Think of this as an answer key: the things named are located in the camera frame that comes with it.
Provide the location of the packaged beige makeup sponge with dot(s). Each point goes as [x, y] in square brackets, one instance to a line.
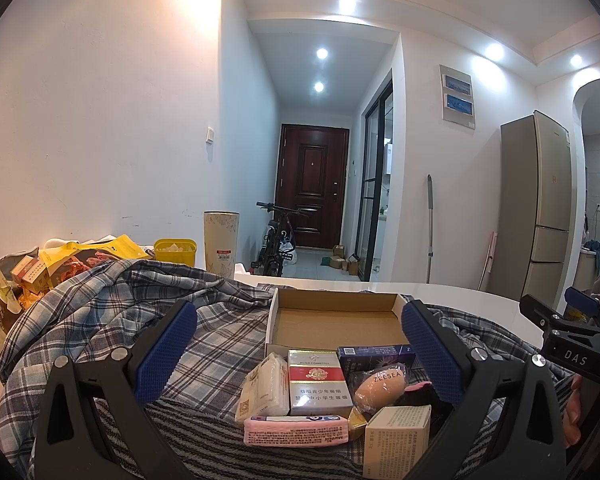
[377, 390]

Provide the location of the black bicycle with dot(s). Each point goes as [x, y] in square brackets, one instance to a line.
[275, 245]

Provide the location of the beige refrigerator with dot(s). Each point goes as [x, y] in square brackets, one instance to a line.
[535, 200]

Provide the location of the yellow snack bag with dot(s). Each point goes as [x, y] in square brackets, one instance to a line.
[115, 247]

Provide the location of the gold cigarette pack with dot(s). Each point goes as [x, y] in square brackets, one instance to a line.
[357, 422]

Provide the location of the small cardboard box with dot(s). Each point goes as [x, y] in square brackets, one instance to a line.
[337, 262]
[353, 265]
[339, 250]

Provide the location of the dark brown door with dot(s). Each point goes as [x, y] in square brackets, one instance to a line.
[310, 185]

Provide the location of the dark blue box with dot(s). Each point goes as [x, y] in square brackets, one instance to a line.
[370, 355]

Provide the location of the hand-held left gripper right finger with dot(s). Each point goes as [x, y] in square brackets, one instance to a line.
[430, 350]

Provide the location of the cream carton box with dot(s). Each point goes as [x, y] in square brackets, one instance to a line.
[395, 440]

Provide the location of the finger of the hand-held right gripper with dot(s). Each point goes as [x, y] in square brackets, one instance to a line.
[540, 312]
[585, 302]

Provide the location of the black framed glass door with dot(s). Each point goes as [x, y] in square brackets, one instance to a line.
[375, 185]

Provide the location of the person's right hand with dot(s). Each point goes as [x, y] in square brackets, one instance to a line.
[574, 410]

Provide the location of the yellow plastic container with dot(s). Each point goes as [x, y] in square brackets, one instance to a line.
[175, 255]

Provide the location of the ceiling spotlight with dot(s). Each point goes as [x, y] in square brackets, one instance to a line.
[346, 4]
[318, 86]
[322, 53]
[576, 60]
[494, 51]

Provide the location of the red white carton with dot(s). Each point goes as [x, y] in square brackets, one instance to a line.
[30, 272]

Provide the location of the cream tumbler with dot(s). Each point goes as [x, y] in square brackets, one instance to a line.
[221, 245]

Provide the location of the blue cloth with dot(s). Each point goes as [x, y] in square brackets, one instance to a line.
[596, 252]

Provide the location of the black cloth item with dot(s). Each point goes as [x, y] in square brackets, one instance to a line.
[425, 397]

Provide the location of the white light switch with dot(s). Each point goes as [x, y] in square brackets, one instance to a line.
[209, 135]

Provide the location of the white tissue packet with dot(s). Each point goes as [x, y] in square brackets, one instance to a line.
[265, 390]

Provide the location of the white red pole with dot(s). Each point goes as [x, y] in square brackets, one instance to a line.
[486, 260]

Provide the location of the grey electrical panel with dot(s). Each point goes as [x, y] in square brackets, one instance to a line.
[457, 97]

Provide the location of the pink packet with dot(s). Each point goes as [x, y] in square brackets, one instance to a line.
[295, 432]

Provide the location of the blue plaid shirt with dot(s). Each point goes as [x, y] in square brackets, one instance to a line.
[220, 320]

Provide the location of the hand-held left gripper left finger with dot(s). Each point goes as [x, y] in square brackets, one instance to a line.
[167, 345]

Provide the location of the white plastic bag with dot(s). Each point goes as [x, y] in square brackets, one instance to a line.
[290, 256]

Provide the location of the red white cigarette pack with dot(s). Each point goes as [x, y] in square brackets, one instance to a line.
[315, 380]

